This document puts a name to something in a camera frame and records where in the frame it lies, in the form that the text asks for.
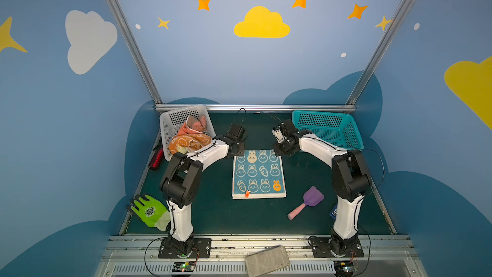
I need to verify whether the blue bunny pattern towel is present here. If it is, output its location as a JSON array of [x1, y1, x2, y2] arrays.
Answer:
[[232, 150, 287, 200]]

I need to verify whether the orange bunny pattern towel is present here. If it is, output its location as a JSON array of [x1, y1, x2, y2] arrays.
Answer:
[[168, 133, 212, 155]]

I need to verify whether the white plastic basket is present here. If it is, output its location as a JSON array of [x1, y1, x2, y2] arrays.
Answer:
[[160, 105, 216, 161]]

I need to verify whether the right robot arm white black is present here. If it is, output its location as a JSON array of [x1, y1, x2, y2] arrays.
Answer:
[[272, 129, 372, 253]]

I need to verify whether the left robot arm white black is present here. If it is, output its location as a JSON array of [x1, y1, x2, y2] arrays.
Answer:
[[160, 136, 245, 244]]

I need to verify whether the pink red towel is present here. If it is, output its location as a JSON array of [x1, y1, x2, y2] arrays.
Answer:
[[178, 115, 207, 136]]

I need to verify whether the teal plastic basket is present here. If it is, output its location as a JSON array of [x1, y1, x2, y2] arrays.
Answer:
[[292, 110, 364, 150]]

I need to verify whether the purple pink toy scoop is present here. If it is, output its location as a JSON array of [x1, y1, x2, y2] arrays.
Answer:
[[287, 186, 325, 220]]

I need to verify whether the green work glove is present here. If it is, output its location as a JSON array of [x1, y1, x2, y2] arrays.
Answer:
[[127, 195, 171, 232]]

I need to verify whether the grey sponge block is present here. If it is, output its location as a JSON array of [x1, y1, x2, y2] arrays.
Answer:
[[245, 245, 290, 277]]

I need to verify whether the left green circuit board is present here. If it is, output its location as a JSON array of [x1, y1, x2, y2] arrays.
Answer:
[[172, 262, 196, 273]]

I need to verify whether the green circuit board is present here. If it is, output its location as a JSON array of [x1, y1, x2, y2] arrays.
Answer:
[[172, 262, 196, 273], [334, 262, 358, 277]]

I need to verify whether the right green circuit board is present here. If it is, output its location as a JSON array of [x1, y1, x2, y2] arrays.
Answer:
[[334, 262, 358, 277]]

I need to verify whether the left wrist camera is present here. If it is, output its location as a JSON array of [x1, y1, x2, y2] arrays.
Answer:
[[226, 124, 246, 142]]

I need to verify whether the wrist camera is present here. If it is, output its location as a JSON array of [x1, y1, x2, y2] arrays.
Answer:
[[226, 124, 246, 142], [272, 119, 297, 143]]

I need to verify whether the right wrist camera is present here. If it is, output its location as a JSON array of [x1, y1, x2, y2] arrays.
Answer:
[[272, 119, 297, 143]]

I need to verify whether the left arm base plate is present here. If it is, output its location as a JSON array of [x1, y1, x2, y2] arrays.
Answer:
[[158, 237, 211, 259]]

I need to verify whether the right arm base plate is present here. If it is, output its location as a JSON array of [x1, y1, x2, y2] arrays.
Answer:
[[307, 236, 365, 258]]

